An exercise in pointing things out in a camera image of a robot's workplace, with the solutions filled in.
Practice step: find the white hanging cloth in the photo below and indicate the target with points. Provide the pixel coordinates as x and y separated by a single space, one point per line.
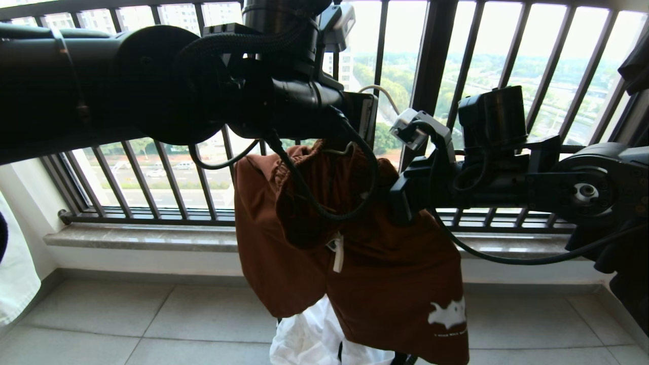
15 268

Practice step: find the dark hanging garment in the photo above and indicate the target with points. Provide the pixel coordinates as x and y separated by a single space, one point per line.
636 61

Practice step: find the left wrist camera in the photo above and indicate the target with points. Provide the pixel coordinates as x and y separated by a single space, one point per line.
337 23

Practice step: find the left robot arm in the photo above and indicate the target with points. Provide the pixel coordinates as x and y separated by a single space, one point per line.
61 86

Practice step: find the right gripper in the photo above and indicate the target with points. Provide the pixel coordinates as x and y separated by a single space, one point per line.
446 180

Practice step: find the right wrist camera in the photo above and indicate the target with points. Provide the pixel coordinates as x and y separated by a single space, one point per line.
413 129

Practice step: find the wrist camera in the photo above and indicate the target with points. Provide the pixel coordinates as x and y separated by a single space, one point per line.
337 23
413 129

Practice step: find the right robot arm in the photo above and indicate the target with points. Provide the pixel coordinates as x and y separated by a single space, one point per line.
593 187

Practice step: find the grey stone window sill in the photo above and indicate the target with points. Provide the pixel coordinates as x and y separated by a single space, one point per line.
152 236

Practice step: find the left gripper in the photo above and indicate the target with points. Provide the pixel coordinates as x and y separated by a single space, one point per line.
309 109

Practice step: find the black window security grille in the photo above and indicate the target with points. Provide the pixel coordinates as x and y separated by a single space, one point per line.
435 50

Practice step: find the brown garment with white print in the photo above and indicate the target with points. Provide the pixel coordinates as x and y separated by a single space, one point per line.
395 274

